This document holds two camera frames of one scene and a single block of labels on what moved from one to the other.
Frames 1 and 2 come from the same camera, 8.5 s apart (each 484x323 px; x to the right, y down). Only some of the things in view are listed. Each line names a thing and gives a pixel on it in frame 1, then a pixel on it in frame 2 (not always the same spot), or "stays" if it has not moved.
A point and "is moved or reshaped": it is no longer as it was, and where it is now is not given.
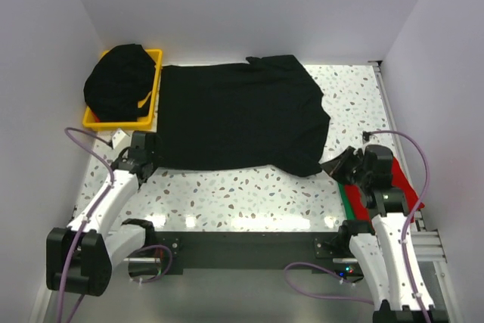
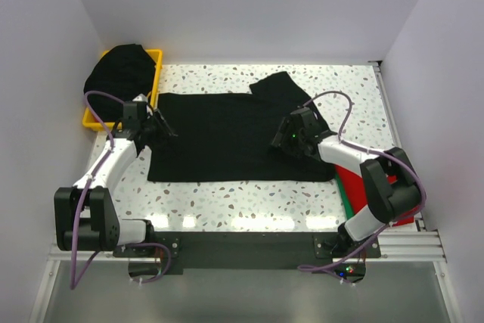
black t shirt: x=265 y=114 is moved or reshaped
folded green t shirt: x=347 y=206 stays
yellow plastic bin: x=146 y=121 stays
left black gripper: x=147 y=147 to x=156 y=126
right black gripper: x=350 y=166 to x=284 y=136
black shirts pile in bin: x=118 y=82 stays
